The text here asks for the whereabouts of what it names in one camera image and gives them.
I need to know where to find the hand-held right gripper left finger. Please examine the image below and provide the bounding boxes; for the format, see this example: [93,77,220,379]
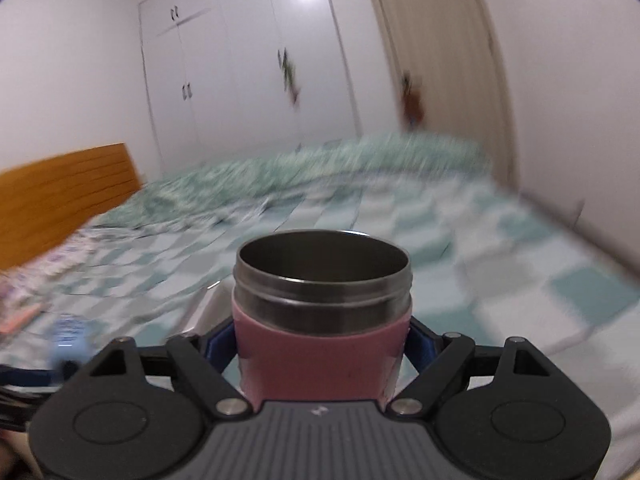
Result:
[78,321,252,418]

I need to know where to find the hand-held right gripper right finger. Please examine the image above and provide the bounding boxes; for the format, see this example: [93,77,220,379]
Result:
[388,316,556,417]

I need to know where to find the pink steel cup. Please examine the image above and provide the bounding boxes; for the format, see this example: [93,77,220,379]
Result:
[231,229,414,406]

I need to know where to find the checkered bed sheet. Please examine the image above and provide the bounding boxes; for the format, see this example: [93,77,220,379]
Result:
[0,175,640,480]

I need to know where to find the red door hanging ornament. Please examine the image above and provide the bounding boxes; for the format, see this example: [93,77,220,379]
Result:
[400,71,427,131]

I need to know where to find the blue plastic bottle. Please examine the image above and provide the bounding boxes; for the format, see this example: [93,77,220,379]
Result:
[50,312,96,378]

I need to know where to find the floral pillow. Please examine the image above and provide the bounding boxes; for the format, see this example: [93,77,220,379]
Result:
[0,232,96,336]

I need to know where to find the green patterned quilt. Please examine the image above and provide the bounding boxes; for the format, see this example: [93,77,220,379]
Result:
[90,132,493,241]

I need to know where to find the beige door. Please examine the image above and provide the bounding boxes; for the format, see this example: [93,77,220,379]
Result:
[360,0,516,186]

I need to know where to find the wooden headboard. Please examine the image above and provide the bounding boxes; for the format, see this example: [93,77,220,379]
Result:
[0,143,144,272]

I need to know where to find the green wardrobe hanging ornament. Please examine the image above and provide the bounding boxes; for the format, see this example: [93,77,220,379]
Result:
[277,47,303,108]

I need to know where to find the white wardrobe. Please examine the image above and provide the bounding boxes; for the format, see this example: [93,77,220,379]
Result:
[137,0,362,177]

